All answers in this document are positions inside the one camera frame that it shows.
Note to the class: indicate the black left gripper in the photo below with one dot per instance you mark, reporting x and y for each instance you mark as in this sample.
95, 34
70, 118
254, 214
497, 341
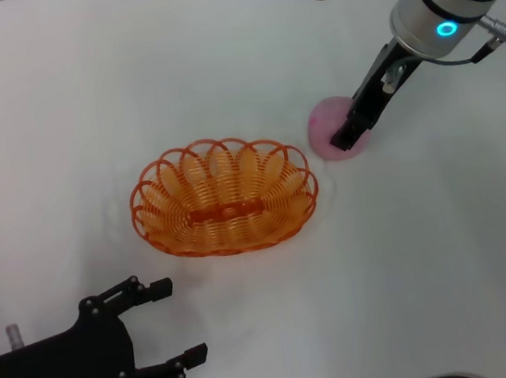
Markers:
71, 366

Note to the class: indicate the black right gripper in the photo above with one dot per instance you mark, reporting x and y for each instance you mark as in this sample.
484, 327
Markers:
371, 94

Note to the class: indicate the pink peach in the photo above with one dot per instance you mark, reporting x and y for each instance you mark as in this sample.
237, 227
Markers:
320, 131

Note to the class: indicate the silver metal bracket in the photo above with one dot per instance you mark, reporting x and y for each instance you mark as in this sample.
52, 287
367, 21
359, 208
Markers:
393, 77

